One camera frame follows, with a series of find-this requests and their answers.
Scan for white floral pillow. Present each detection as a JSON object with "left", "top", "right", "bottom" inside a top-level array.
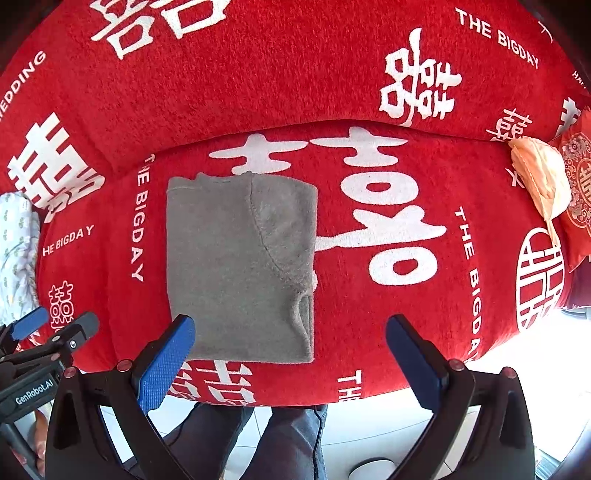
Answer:
[{"left": 0, "top": 191, "right": 42, "bottom": 326}]

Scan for dark purple cloth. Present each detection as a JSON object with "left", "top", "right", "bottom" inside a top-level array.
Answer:
[{"left": 563, "top": 272, "right": 591, "bottom": 319}]

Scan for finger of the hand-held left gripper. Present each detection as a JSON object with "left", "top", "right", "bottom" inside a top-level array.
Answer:
[
  {"left": 44, "top": 311, "right": 100, "bottom": 357},
  {"left": 0, "top": 307, "right": 50, "bottom": 356}
]

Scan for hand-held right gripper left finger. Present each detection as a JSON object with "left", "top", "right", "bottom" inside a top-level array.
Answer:
[{"left": 45, "top": 314, "right": 197, "bottom": 480}]

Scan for orange cloth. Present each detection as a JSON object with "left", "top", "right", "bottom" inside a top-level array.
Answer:
[{"left": 508, "top": 136, "right": 573, "bottom": 245}]

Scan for red patterned cushion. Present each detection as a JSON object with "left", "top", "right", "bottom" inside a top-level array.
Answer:
[{"left": 556, "top": 108, "right": 591, "bottom": 273}]

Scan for red printed blanket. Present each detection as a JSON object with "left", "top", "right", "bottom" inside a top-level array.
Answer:
[{"left": 0, "top": 0, "right": 591, "bottom": 409}]

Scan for grey knitted sweater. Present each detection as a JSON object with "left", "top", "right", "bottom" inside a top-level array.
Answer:
[{"left": 166, "top": 171, "right": 319, "bottom": 364}]

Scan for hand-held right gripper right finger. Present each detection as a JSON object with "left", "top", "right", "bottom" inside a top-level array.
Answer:
[{"left": 385, "top": 315, "right": 536, "bottom": 480}]

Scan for person's dark grey trousers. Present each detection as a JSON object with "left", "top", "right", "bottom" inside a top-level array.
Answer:
[{"left": 164, "top": 401, "right": 329, "bottom": 480}]

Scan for white round object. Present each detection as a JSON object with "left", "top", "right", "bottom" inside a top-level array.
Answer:
[{"left": 348, "top": 457, "right": 393, "bottom": 480}]

